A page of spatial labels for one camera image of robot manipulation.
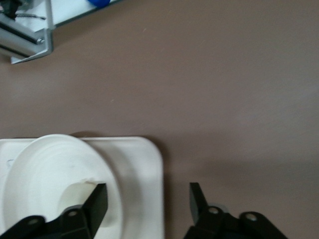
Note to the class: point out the white steamed bun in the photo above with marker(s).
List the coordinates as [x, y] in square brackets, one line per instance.
[74, 194]

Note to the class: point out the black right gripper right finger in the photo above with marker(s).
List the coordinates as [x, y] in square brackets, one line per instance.
[199, 211]

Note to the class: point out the round cream plate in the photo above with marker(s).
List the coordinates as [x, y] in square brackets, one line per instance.
[49, 169]

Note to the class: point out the cream rabbit print tray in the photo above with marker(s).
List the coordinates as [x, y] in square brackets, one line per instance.
[142, 174]

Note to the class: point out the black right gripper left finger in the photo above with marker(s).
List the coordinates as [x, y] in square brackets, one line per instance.
[97, 206]

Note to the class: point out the blue round object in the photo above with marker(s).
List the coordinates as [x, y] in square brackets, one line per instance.
[99, 2]

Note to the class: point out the aluminium profile post bracket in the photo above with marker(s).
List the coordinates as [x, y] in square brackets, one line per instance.
[25, 39]

